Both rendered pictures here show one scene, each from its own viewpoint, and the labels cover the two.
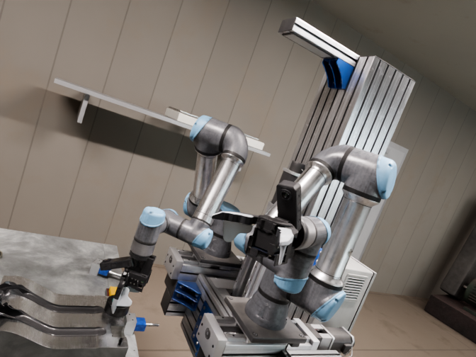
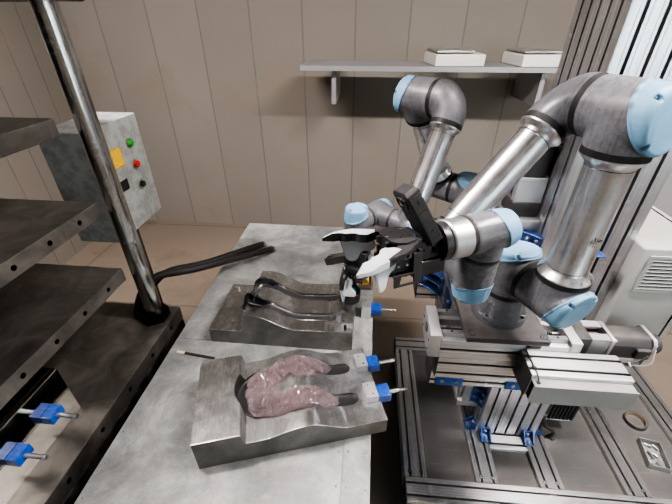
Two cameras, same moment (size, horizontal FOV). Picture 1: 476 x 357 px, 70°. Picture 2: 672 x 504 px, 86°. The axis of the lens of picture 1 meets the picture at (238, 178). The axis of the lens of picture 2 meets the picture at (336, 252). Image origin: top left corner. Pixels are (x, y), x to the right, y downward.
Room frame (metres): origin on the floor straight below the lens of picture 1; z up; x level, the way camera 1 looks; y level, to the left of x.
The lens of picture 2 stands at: (0.17, -0.31, 1.77)
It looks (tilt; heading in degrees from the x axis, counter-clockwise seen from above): 33 degrees down; 34
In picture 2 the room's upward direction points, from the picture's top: straight up
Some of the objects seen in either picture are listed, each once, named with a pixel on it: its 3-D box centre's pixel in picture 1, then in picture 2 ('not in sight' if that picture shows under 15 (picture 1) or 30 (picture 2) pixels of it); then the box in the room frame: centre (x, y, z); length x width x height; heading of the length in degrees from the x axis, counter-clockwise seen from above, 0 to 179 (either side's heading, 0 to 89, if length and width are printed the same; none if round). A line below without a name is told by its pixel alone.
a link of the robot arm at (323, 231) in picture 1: (309, 232); (486, 232); (0.81, -0.21, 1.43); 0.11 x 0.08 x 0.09; 145
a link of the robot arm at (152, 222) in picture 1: (150, 224); (356, 221); (1.07, 0.22, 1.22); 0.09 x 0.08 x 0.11; 168
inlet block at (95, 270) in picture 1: (107, 270); not in sight; (1.40, 0.40, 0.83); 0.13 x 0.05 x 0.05; 91
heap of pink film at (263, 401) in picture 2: not in sight; (290, 383); (0.65, 0.17, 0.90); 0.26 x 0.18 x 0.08; 135
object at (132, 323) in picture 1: (142, 324); (378, 309); (1.14, 0.14, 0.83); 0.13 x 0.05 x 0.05; 118
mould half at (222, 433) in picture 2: not in sight; (290, 395); (0.64, 0.17, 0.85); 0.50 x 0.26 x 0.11; 135
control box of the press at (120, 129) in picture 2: not in sight; (147, 288); (0.78, 1.13, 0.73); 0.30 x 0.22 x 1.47; 28
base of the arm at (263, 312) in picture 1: (270, 303); (501, 298); (1.11, -0.25, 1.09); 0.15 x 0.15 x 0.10
